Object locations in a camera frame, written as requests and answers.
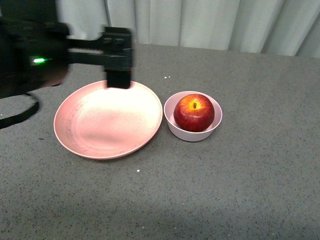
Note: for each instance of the light pink bowl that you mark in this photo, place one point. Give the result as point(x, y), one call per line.
point(185, 135)

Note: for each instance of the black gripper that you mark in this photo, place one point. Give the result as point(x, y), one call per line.
point(36, 55)

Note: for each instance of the red apple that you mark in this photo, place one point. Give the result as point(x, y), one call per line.
point(194, 113)

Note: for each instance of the pink round plate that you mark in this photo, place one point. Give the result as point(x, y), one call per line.
point(103, 123)

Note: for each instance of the white pleated curtain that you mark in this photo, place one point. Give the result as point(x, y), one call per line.
point(280, 27)

